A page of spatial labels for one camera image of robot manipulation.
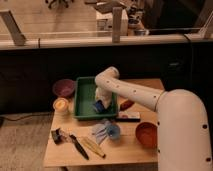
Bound blue sponge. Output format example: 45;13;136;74
93;101;105;113

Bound red brown utensil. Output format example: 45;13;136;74
120;100;134;111

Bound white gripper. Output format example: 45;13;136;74
95;87;112;109

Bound white cardboard box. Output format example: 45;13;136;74
96;10;128;36

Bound purple bowl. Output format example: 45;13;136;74
52;79;75;98

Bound blue plastic cup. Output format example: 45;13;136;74
106;124;120;140

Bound wooden table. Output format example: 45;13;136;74
43;78;165;168

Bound yellow wooden utensil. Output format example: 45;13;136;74
82;137;106;158

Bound orange bowl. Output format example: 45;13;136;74
135;122;157;148

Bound black flat box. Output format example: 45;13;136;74
116;112;140;122

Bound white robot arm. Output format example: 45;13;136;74
95;67;213;171

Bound yellow lidded cup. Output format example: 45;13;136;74
53;98;69;115

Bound wooden railing shelf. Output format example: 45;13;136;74
0;33;213;50

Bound grey cloth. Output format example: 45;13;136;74
92;120;110;144

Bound green plastic tray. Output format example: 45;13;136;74
74;77;118;120

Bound dark metal clip tool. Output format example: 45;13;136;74
51;128;68;145

